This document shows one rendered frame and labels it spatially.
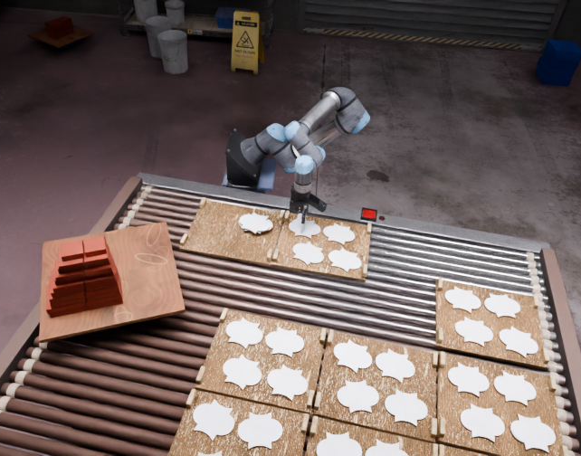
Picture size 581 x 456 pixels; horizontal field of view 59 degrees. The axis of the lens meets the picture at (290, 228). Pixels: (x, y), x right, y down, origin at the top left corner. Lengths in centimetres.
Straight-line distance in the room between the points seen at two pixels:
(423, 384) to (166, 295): 99
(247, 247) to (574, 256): 266
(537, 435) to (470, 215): 249
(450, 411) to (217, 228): 125
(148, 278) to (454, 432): 123
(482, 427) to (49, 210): 329
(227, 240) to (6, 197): 244
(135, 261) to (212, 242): 37
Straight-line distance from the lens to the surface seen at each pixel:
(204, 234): 236
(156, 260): 213
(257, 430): 179
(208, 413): 182
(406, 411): 188
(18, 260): 387
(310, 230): 238
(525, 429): 200
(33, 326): 216
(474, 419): 194
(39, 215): 417
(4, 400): 205
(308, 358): 194
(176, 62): 578
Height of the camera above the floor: 256
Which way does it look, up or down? 43 degrees down
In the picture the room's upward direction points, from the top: 4 degrees clockwise
